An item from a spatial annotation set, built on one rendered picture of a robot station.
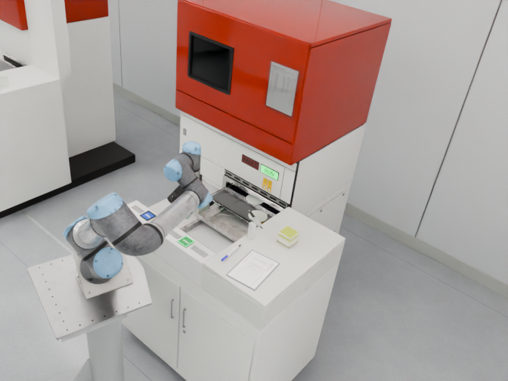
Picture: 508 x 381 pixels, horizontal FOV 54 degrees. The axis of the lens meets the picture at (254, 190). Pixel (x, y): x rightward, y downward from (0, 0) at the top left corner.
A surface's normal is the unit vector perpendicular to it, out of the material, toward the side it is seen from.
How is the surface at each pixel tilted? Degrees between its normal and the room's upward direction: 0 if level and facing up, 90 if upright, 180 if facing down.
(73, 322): 0
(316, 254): 0
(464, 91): 90
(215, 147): 90
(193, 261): 90
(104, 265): 53
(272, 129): 90
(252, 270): 0
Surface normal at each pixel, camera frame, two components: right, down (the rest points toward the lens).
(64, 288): 0.11, -0.83
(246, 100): -0.64, 0.37
